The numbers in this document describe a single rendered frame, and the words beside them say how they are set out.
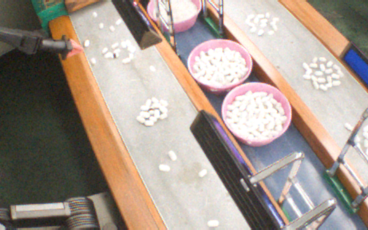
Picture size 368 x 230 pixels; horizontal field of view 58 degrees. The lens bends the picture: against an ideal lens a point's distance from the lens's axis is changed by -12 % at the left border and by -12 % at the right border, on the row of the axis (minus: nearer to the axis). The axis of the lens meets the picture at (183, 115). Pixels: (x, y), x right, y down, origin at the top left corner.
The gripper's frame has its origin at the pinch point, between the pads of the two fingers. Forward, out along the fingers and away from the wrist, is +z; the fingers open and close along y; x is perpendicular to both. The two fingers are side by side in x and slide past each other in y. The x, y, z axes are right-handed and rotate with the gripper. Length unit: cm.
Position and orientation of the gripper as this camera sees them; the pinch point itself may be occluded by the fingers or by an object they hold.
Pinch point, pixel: (81, 49)
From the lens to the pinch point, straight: 159.4
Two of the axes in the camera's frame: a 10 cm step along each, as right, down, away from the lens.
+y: -4.2, -7.3, 5.4
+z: 7.5, 0.6, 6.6
